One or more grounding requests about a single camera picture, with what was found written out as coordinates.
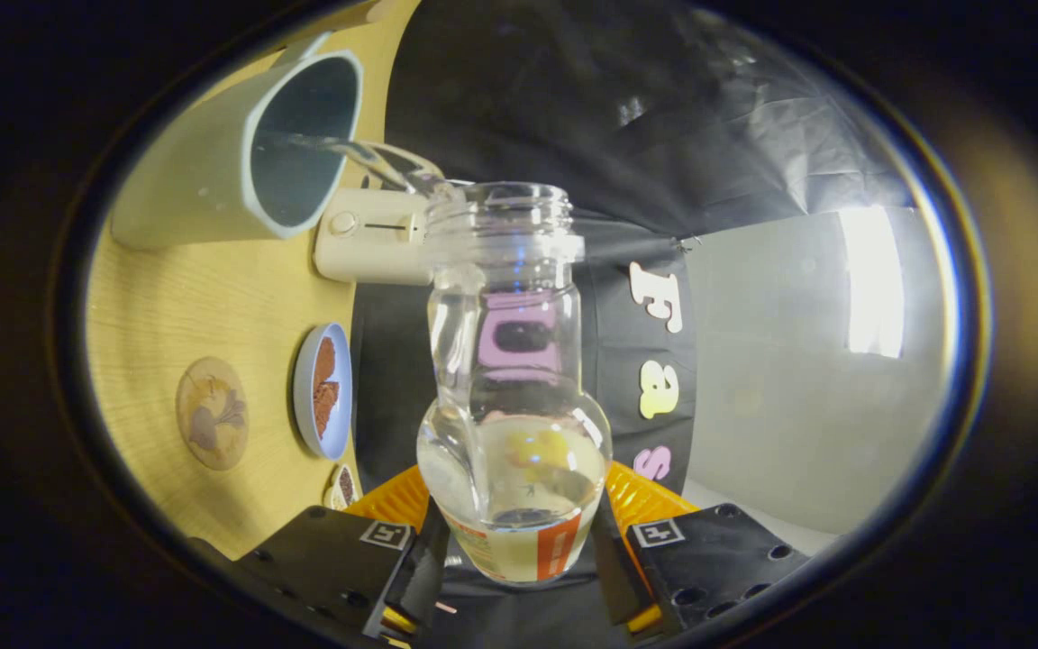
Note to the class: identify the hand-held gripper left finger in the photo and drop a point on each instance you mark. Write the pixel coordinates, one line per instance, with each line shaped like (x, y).
(330, 559)

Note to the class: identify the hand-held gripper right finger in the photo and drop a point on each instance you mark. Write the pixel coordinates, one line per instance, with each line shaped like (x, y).
(717, 563)

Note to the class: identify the round wooden flower-print coaster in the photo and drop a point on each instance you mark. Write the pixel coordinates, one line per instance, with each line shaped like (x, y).
(212, 415)

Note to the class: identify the clear plastic juice bottle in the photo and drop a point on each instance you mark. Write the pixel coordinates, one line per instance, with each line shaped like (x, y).
(514, 451)

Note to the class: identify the pale grey cup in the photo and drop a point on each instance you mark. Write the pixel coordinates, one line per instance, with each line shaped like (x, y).
(199, 171)

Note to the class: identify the small dish with brown food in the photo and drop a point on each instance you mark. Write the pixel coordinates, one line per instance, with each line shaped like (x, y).
(342, 487)

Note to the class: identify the blue plate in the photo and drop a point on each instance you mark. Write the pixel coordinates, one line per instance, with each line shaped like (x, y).
(341, 397)

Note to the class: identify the brown snack pieces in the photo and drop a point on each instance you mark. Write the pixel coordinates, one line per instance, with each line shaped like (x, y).
(324, 388)

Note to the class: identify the wooden table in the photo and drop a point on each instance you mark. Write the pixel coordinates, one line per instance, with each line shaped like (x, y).
(213, 302)

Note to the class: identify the cream appliance with knob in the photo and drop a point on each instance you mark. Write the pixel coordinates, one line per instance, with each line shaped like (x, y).
(370, 248)

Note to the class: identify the black backdrop cloth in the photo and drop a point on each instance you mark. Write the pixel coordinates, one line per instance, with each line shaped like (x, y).
(528, 90)

